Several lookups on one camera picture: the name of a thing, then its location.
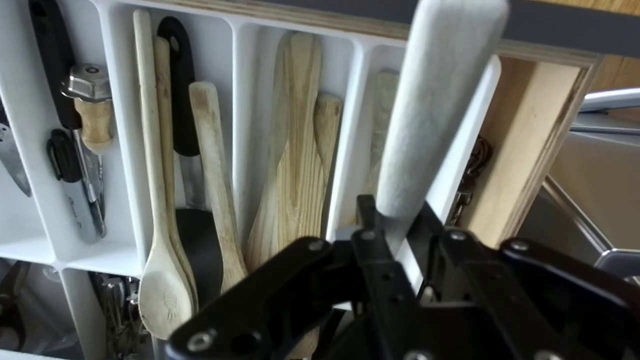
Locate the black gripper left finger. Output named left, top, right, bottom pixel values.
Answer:
left=164, top=194, right=430, bottom=360

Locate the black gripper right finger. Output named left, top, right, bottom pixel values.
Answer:
left=405, top=201, right=640, bottom=360

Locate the pale stirring spoon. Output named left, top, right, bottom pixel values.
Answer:
left=375, top=0, right=512, bottom=295

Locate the wooden drawer with grey front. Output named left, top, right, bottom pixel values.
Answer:
left=158, top=0, right=607, bottom=252

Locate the long wooden spoon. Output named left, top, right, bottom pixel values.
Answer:
left=130, top=7, right=197, bottom=341

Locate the wide wooden spatula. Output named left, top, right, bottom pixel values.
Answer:
left=245, top=29, right=330, bottom=271

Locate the metal utensil pile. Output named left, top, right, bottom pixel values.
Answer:
left=89, top=269, right=152, bottom=360

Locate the black spatula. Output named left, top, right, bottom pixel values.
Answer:
left=157, top=13, right=227, bottom=309

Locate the dark kitchen utensil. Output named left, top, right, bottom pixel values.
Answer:
left=0, top=255, right=83, bottom=358

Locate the white plastic cutlery tray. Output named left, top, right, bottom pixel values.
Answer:
left=0, top=0, right=506, bottom=360

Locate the thick handled wooden spoon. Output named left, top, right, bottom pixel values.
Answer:
left=186, top=79, right=250, bottom=293

